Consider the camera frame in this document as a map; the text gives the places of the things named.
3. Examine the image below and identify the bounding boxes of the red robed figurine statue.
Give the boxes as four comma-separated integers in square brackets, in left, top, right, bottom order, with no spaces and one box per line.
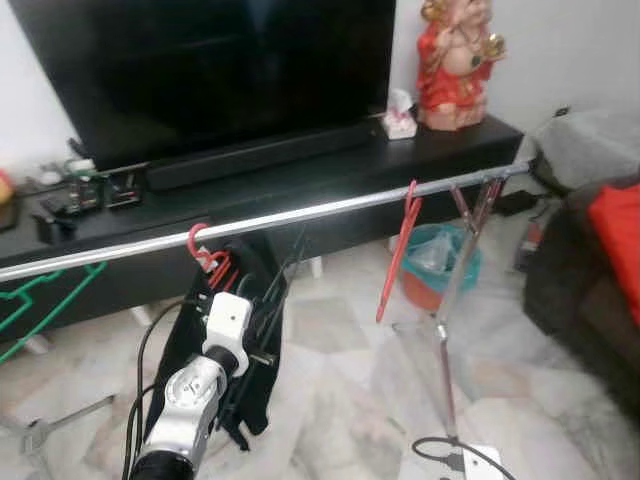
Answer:
[415,0,506,131]

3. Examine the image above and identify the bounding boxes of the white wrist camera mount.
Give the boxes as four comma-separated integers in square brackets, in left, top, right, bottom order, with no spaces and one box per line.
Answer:
[203,293,253,376]
[462,445,504,480]

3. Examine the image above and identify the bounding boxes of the black shirt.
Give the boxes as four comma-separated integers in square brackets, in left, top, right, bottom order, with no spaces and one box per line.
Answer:
[145,232,289,451]

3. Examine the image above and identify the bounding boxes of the green plastic hanger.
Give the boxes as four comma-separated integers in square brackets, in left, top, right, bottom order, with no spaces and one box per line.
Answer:
[0,262,109,366]

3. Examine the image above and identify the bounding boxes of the silver metal clothes rack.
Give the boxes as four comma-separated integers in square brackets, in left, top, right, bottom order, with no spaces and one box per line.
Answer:
[0,160,536,480]

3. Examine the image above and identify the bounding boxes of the black remote coloured buttons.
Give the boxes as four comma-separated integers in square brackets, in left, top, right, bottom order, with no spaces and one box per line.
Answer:
[68,172,106,211]

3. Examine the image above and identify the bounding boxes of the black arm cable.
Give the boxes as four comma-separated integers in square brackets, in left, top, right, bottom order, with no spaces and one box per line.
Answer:
[120,298,206,480]
[412,437,516,480]

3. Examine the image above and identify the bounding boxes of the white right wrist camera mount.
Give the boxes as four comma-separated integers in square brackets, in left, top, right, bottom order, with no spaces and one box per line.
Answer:
[462,445,504,480]

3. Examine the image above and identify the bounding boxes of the red plastic hanger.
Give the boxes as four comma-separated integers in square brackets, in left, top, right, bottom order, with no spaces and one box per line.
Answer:
[187,222,233,291]
[376,180,423,324]

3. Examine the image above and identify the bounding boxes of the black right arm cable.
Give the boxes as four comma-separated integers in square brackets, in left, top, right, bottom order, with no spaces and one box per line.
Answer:
[412,437,516,480]

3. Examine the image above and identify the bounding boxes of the dark brown sofa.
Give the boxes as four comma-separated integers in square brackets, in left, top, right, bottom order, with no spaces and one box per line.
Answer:
[523,180,640,421]

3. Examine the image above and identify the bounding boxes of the black power adapter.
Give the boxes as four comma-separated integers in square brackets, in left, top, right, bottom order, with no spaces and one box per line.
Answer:
[495,188,541,216]

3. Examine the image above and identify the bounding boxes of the black flat television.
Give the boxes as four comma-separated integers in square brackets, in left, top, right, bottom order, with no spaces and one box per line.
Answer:
[5,0,398,173]

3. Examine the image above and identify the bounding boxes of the red cushion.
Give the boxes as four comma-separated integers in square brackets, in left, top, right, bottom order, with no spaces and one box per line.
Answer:
[587,183,640,326]

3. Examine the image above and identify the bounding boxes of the grey cloth covered table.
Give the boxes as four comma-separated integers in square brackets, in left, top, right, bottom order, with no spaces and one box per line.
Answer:
[530,108,640,196]

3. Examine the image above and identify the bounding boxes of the orange bin with green bag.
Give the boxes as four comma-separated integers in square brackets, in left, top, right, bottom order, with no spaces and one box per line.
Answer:
[400,223,483,311]

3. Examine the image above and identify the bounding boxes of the black TV console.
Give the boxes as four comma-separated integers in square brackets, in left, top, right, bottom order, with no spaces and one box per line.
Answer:
[0,113,526,331]

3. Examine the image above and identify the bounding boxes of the dark grey plastic hanger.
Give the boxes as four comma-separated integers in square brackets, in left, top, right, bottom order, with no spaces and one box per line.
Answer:
[215,225,311,441]

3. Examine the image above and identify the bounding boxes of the small black display box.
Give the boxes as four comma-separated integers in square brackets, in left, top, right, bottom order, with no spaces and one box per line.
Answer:
[108,170,143,208]

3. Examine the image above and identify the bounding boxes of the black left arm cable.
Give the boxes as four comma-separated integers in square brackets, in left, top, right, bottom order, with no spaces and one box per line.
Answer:
[120,298,206,480]

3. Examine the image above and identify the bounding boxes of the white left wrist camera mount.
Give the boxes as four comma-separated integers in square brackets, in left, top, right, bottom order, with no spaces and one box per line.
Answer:
[203,293,253,376]

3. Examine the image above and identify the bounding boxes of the white tissue box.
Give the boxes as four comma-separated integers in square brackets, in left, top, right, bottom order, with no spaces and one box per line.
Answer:
[383,88,418,139]

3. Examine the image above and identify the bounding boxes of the black soundbar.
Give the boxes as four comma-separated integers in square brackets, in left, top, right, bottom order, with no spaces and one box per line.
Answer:
[145,122,376,193]

